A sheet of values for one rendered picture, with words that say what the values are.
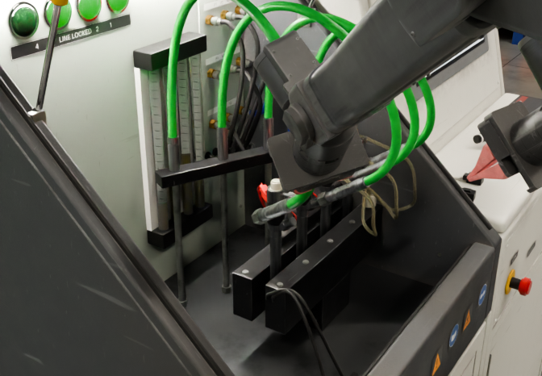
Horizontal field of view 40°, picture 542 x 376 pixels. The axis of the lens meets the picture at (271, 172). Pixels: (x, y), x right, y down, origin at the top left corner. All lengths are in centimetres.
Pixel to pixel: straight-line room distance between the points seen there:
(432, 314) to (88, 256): 54
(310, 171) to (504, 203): 69
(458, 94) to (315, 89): 115
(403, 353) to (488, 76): 101
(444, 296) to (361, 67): 74
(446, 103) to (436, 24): 136
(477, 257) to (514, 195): 21
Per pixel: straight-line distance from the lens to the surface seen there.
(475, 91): 187
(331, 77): 60
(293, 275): 119
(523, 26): 32
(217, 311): 137
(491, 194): 149
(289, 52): 75
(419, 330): 114
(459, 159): 163
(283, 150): 84
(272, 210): 99
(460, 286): 126
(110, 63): 121
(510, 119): 92
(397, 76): 49
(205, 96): 141
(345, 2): 139
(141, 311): 88
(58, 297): 98
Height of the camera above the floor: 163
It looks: 25 degrees down
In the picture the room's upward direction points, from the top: straight up
